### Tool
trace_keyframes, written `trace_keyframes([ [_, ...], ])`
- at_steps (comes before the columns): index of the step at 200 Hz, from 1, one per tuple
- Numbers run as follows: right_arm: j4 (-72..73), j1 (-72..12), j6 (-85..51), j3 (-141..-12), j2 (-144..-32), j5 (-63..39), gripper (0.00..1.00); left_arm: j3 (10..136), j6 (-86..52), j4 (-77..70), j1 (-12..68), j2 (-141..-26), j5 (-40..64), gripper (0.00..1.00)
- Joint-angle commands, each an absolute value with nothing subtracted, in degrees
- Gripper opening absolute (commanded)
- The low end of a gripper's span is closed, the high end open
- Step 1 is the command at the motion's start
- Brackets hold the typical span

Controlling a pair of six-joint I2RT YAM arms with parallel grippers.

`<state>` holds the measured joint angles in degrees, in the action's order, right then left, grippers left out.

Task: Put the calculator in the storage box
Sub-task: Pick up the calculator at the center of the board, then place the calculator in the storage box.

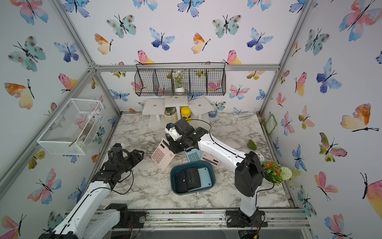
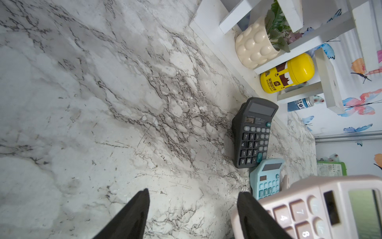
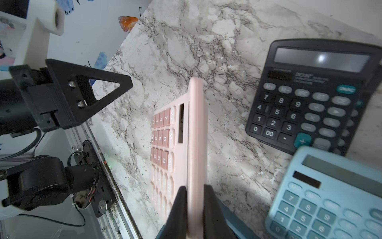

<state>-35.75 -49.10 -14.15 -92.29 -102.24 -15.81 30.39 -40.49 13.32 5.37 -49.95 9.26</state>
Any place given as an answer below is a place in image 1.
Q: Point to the green framed card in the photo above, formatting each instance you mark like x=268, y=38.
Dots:
x=270, y=124

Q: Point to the yellow plastic jar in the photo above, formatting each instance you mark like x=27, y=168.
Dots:
x=186, y=113

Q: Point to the cream bubble plant pot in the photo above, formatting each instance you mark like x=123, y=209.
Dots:
x=170, y=115

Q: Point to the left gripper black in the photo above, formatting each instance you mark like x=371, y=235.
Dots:
x=137, y=158

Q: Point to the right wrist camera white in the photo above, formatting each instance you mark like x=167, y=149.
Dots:
x=172, y=132

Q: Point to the black calculator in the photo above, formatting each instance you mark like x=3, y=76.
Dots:
x=187, y=180

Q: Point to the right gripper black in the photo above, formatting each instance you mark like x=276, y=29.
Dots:
x=171, y=143

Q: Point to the white wooden riser shelf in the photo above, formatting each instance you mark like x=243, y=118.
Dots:
x=155, y=109

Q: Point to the flower bouquet pot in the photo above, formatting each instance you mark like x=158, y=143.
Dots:
x=278, y=174

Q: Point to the dark teal storage tray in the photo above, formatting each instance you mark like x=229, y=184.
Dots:
x=199, y=164

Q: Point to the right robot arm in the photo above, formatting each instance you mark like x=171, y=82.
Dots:
x=247, y=168

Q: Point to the blue can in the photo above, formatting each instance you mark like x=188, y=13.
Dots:
x=213, y=114

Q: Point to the black wire wall basket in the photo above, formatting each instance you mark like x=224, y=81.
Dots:
x=200, y=79

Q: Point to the pink calculator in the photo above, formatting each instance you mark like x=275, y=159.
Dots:
x=210, y=158
x=162, y=155

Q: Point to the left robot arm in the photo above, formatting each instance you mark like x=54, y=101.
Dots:
x=77, y=224

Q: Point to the small white flower pot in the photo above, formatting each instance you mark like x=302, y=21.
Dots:
x=177, y=76

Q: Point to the white mesh wall basket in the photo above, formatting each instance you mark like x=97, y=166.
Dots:
x=76, y=126

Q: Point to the aluminium front rail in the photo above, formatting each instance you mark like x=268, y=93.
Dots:
x=200, y=219

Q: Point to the light blue calculator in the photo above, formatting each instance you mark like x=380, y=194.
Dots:
x=194, y=155
x=205, y=178

